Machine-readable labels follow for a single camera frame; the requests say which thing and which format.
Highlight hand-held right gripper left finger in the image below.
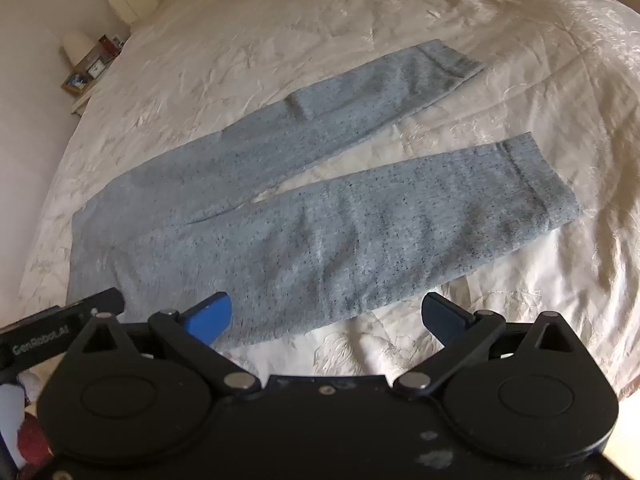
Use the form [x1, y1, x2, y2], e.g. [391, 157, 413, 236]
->
[77, 291, 261, 396]

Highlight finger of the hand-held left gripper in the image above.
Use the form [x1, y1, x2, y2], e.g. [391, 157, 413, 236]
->
[65, 288, 126, 317]

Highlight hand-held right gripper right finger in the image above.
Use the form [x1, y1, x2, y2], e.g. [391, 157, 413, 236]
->
[395, 292, 585, 396]

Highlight grey speckled pants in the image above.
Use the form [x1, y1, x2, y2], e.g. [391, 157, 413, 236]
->
[66, 39, 582, 347]

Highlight white and red fuzzy cloth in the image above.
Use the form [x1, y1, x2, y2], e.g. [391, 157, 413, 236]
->
[0, 372, 53, 480]

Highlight cream floral bedspread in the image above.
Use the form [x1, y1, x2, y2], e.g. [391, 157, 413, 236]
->
[17, 0, 640, 401]

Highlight cream nightstand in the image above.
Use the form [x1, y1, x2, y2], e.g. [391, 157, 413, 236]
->
[69, 35, 132, 119]

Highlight red cylindrical container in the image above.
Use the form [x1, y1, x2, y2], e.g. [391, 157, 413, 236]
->
[97, 35, 121, 64]

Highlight white bedside lamp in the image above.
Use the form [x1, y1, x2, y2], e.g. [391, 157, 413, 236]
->
[62, 30, 94, 69]

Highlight wooden picture frame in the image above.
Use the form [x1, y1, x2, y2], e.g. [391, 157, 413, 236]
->
[60, 72, 89, 94]

